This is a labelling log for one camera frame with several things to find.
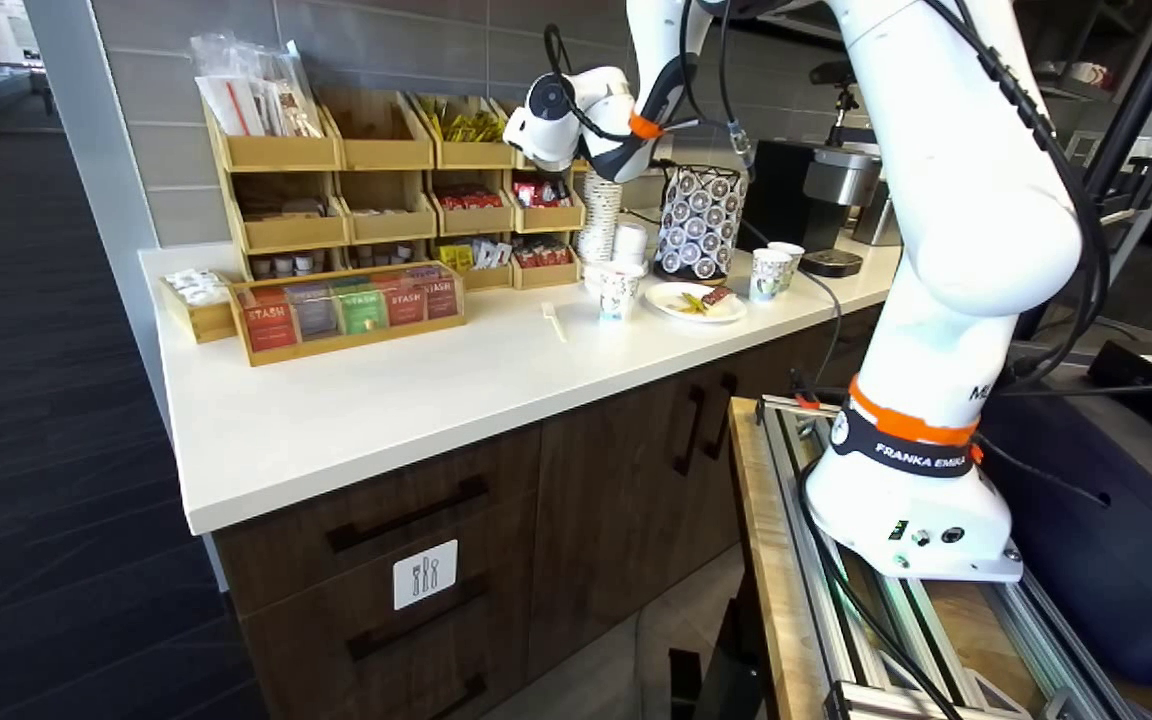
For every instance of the red sachet pile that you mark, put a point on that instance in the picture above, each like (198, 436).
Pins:
(470, 196)
(542, 196)

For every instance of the white paper cup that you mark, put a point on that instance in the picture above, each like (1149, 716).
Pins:
(772, 269)

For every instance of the dark red tea box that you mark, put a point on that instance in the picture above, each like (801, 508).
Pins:
(442, 294)

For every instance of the yellow and white sachet pile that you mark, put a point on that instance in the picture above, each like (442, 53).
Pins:
(477, 255)

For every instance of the wooden condiment rack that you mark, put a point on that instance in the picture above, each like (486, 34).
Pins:
(281, 152)

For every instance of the black coffee machine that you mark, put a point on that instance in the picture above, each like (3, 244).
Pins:
(778, 195)

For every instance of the small wooden sachet box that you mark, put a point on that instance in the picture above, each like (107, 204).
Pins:
(213, 322)

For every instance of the wooden tea box tray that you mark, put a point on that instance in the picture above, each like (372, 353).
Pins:
(338, 346)

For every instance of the donut print pod holder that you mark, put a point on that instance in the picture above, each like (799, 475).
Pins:
(696, 223)

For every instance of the black metal pole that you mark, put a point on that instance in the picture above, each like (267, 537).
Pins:
(1149, 95)

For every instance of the small red packet pile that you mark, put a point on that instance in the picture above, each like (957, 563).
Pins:
(542, 255)

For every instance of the dark brown pod pile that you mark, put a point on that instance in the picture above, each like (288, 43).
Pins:
(288, 266)

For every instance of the dark wood counter cabinet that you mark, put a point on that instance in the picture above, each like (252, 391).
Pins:
(577, 504)

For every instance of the stack of white lids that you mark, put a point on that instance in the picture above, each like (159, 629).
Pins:
(628, 241)

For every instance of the paper cup stack green logo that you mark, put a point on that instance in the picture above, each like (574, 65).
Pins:
(600, 223)

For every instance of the green tea box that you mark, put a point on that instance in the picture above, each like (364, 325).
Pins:
(362, 308)

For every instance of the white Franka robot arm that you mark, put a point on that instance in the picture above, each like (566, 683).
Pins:
(979, 201)

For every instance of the white drawer label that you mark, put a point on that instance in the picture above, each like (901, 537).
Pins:
(425, 574)

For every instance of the dark yellow sachet pile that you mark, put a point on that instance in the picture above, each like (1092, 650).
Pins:
(461, 123)

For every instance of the aluminium frame robot table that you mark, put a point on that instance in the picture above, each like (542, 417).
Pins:
(769, 586)

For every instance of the white plastic spoon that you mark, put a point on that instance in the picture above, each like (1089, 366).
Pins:
(552, 322)

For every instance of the white plate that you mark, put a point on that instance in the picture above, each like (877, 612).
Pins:
(667, 299)

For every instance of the grey tea box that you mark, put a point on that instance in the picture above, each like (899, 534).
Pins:
(314, 313)

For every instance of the clear bag of stirrers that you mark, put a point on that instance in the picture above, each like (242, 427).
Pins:
(251, 95)

